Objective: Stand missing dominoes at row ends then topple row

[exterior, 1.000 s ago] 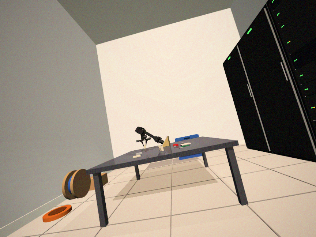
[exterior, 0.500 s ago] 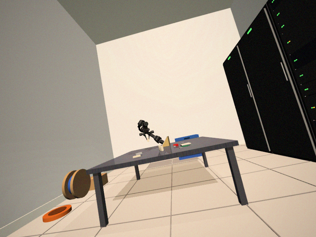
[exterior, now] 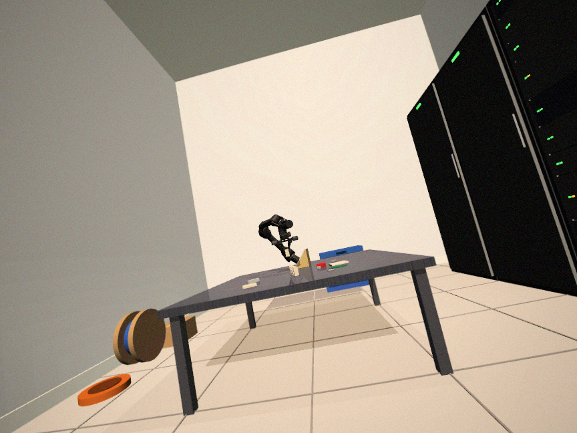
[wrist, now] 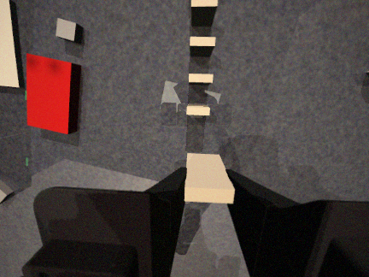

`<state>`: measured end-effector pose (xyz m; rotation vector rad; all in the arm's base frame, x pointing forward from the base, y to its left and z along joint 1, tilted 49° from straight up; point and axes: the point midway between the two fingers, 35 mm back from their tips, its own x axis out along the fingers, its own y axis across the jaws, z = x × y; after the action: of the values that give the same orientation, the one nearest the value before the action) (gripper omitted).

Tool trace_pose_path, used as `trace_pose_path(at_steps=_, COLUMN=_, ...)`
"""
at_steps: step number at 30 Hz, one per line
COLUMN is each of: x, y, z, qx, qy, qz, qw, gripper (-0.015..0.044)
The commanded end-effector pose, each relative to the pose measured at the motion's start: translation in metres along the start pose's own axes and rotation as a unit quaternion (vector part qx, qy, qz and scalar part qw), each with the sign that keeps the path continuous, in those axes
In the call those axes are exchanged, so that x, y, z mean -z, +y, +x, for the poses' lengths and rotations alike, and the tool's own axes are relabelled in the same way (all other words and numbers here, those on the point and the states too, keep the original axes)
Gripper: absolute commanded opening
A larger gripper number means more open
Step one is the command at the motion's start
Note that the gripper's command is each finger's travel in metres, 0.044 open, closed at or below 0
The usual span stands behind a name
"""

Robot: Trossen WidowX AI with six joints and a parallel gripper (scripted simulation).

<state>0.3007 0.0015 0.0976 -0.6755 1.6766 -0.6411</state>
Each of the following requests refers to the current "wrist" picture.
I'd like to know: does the red rectangular block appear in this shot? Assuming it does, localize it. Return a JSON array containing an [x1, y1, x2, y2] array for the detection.
[[26, 53, 81, 134]]

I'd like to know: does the cream flat square tile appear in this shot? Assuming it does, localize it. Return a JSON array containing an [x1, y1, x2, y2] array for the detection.
[[0, 0, 25, 88]]

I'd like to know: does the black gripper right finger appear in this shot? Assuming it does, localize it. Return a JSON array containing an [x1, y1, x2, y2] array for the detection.
[[226, 169, 369, 277]]

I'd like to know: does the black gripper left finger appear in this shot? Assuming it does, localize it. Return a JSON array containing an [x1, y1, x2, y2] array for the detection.
[[33, 167, 187, 277]]

